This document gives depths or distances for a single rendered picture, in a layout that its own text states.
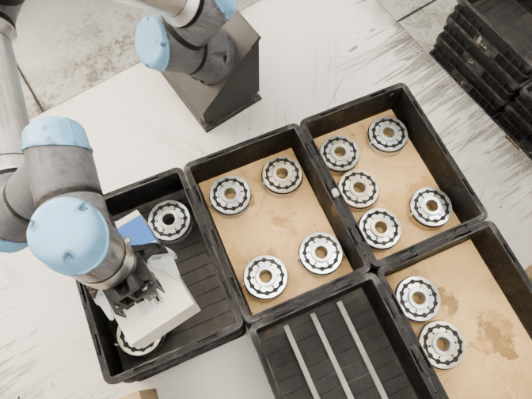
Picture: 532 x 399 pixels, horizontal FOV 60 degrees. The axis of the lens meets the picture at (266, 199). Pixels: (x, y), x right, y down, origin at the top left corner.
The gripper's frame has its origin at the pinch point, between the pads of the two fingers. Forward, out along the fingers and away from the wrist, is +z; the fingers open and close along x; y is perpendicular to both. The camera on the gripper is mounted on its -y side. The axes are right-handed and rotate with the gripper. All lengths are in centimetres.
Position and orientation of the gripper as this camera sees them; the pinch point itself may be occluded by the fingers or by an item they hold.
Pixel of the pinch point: (137, 276)
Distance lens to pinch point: 84.5
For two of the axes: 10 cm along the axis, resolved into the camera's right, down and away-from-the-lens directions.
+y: 5.6, 7.8, -2.8
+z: -0.1, 3.5, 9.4
